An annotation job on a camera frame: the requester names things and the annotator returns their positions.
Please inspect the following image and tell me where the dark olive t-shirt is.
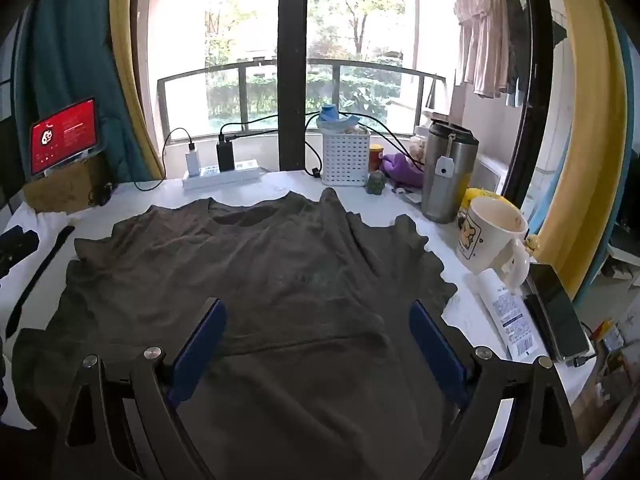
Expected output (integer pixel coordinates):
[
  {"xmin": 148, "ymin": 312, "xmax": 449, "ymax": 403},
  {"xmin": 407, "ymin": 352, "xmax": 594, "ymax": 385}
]
[{"xmin": 12, "ymin": 190, "xmax": 456, "ymax": 479}]

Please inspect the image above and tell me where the white cream tube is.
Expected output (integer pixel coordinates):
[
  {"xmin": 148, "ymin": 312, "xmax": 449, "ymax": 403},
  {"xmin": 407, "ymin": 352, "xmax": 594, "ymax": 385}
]
[{"xmin": 477, "ymin": 269, "xmax": 538, "ymax": 362}]

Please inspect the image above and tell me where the black smartphone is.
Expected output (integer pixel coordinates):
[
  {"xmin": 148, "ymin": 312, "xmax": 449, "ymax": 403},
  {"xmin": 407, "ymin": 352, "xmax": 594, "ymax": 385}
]
[{"xmin": 523, "ymin": 263, "xmax": 590, "ymax": 362}]

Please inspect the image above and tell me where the cream cartoon mug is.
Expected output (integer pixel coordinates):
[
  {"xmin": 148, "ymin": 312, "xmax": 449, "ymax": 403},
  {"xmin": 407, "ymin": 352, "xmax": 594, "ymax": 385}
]
[{"xmin": 457, "ymin": 196, "xmax": 530, "ymax": 290}]

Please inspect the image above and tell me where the stainless steel thermos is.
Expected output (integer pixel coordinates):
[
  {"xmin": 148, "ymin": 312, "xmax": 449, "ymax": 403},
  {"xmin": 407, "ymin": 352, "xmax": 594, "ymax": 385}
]
[{"xmin": 421, "ymin": 119, "xmax": 480, "ymax": 223}]

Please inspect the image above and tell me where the yellow curtain right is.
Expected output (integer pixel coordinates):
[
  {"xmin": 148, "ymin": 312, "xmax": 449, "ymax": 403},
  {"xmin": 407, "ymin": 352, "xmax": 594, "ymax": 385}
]
[{"xmin": 535, "ymin": 0, "xmax": 627, "ymax": 298}]

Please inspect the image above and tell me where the yellow curtain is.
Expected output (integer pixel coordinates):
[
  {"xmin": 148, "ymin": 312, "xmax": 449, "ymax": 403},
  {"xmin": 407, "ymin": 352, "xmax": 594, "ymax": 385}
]
[
  {"xmin": 535, "ymin": 0, "xmax": 627, "ymax": 298},
  {"xmin": 108, "ymin": 0, "xmax": 162, "ymax": 180}
]

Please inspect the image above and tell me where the white power strip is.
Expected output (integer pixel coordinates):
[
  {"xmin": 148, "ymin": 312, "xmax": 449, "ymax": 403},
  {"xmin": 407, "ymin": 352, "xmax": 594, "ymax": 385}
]
[{"xmin": 182, "ymin": 159, "xmax": 262, "ymax": 190}]

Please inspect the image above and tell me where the purple plush toy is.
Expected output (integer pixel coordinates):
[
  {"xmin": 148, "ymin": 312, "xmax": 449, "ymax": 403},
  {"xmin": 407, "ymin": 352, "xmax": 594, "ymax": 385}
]
[{"xmin": 381, "ymin": 153, "xmax": 423, "ymax": 188}]

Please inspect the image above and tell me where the white charger plug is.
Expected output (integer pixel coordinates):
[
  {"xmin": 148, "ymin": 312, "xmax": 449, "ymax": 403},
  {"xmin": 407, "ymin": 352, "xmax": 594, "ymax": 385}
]
[{"xmin": 186, "ymin": 142, "xmax": 201, "ymax": 178}]

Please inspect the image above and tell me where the yellow red can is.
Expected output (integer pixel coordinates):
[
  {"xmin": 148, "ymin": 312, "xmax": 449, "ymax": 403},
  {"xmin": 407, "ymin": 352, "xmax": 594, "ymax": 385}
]
[{"xmin": 369, "ymin": 143, "xmax": 384, "ymax": 172}]

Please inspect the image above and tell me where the brown cardboard box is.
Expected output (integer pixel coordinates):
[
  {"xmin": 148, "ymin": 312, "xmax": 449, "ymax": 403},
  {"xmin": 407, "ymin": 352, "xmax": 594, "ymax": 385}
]
[{"xmin": 23, "ymin": 154, "xmax": 116, "ymax": 214}]

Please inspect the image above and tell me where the black charger brick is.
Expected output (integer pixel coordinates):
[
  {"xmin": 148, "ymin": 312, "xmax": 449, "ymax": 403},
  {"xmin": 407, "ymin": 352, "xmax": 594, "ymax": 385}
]
[{"xmin": 216, "ymin": 133, "xmax": 235, "ymax": 172}]

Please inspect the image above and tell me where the white perforated basket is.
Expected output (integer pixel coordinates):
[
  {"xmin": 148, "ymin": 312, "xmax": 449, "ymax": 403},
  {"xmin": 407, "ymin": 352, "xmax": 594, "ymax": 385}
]
[{"xmin": 321, "ymin": 130, "xmax": 370, "ymax": 186}]

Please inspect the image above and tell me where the red screen tablet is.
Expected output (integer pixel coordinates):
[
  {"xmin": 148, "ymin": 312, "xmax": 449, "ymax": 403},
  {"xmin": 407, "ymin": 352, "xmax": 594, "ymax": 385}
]
[{"xmin": 29, "ymin": 98, "xmax": 100, "ymax": 177}]

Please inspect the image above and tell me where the balcony railing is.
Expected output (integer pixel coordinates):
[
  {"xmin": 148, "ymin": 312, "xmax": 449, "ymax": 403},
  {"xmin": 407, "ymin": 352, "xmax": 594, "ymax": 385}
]
[{"xmin": 156, "ymin": 58, "xmax": 447, "ymax": 140}]

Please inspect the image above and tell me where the teal curtain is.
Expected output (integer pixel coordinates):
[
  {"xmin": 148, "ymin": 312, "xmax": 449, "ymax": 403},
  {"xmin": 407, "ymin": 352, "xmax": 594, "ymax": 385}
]
[{"xmin": 13, "ymin": 0, "xmax": 152, "ymax": 182}]

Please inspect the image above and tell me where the hanging pink garment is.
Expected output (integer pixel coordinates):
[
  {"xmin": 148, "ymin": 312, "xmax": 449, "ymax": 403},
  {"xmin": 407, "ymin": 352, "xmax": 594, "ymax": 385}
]
[{"xmin": 454, "ymin": 0, "xmax": 509, "ymax": 99}]

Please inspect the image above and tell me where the yellow curtain left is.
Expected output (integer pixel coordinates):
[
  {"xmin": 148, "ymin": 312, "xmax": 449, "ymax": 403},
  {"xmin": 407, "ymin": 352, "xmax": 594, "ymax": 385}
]
[{"xmin": 108, "ymin": 0, "xmax": 162, "ymax": 180}]

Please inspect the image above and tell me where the black strap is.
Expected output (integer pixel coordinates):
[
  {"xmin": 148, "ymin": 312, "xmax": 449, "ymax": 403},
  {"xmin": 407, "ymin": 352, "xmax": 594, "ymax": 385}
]
[{"xmin": 4, "ymin": 224, "xmax": 76, "ymax": 338}]

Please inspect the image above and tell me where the black coiled cable bundle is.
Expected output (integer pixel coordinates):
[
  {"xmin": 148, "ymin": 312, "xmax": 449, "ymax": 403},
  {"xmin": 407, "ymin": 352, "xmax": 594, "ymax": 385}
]
[{"xmin": 88, "ymin": 181, "xmax": 117, "ymax": 207}]

